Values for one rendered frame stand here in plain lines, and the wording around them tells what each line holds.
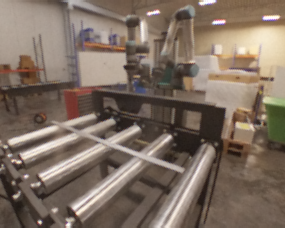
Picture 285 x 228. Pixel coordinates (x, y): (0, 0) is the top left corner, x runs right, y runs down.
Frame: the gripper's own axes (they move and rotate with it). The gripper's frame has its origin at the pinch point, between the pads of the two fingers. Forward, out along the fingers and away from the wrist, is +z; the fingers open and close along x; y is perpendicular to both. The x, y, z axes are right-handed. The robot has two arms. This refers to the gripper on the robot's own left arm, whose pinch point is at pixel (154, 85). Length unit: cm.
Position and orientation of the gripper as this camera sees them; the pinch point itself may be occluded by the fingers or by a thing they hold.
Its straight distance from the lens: 148.1
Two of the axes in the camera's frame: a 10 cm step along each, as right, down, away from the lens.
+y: -5.4, -1.6, -8.2
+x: 7.7, 3.0, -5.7
